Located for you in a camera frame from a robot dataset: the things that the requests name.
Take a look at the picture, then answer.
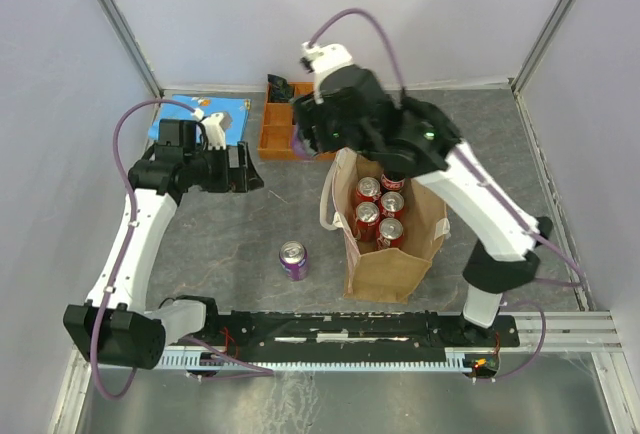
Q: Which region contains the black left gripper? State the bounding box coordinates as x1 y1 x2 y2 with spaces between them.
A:
186 140 265 193

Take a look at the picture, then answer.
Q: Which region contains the purple soda can front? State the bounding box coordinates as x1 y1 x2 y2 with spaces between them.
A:
279 241 309 281

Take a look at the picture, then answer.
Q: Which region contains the purple soda can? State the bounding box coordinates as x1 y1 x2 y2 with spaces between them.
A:
291 125 316 160
279 241 309 281

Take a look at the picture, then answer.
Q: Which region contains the red cola can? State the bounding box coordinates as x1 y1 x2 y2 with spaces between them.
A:
354 201 380 242
376 218 404 250
379 191 405 219
353 176 382 207

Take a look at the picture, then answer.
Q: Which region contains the red cola can front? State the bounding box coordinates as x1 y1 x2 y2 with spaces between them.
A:
376 218 404 250

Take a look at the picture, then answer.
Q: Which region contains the tan canvas tote bag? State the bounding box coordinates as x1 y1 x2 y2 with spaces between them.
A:
319 149 450 304

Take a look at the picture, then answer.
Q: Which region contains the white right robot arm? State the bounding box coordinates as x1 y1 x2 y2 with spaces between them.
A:
291 65 553 345

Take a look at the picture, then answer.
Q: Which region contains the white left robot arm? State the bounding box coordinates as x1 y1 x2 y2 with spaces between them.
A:
63 112 264 370

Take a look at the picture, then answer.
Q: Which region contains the orange compartment tray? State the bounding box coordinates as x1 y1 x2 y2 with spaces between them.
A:
256 81 336 161

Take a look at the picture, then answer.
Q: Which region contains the dark patterned tie corner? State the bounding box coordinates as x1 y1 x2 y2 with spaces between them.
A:
267 74 295 103

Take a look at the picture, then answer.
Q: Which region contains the blue patterned cloth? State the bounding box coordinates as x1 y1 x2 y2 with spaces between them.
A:
148 94 251 146

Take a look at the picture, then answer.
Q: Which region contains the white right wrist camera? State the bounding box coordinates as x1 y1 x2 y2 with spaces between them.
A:
301 41 353 74

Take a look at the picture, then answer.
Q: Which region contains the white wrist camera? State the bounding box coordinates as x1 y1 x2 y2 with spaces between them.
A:
301 41 353 74
192 109 232 151

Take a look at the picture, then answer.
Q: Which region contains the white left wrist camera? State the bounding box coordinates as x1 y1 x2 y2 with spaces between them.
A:
192 109 232 151

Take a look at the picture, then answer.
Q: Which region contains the light blue cable duct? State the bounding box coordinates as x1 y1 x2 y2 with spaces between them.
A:
159 346 496 372

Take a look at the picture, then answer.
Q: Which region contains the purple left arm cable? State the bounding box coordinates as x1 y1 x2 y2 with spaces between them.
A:
89 99 275 400

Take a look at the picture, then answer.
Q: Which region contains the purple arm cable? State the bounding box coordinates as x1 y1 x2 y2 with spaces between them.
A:
309 7 587 383
89 99 275 400

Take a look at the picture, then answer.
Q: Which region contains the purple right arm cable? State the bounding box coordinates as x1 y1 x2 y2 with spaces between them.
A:
309 7 587 383

